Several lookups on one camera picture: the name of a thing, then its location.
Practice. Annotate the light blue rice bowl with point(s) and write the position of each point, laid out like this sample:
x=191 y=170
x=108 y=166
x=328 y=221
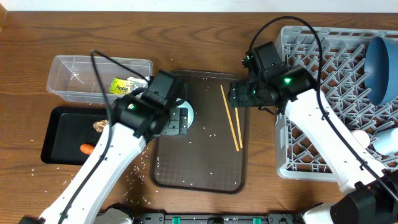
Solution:
x=190 y=115

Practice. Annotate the orange carrot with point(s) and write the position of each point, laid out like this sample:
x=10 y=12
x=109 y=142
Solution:
x=87 y=149

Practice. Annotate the grey dishwasher rack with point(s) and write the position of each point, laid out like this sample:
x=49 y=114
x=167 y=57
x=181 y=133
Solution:
x=343 y=83

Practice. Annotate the wooden chopstick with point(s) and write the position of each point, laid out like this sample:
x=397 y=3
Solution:
x=229 y=118
x=238 y=128

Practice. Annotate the dark blue plate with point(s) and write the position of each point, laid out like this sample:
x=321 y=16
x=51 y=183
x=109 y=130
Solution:
x=381 y=67

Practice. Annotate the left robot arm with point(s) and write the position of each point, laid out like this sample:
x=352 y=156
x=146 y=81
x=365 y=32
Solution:
x=135 y=122

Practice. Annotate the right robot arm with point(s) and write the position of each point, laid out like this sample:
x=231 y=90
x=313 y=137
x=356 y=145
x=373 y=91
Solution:
x=370 y=191

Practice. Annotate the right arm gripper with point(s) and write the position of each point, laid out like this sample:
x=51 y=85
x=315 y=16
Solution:
x=242 y=93

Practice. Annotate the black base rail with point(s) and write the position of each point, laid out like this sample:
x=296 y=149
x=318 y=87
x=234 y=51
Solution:
x=120 y=213

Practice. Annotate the brown mushroom piece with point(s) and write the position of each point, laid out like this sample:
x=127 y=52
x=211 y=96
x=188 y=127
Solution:
x=100 y=125

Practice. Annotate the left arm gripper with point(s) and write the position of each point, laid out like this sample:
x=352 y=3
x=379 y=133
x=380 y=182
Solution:
x=181 y=123

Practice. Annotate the clear plastic bin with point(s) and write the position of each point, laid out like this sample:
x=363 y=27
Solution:
x=72 y=77

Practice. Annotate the black plastic tray bin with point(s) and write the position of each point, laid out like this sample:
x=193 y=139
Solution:
x=67 y=130

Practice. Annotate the foil snack wrapper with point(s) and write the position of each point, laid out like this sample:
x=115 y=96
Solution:
x=122 y=87

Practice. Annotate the brown serving tray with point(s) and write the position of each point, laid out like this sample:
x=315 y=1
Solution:
x=205 y=158

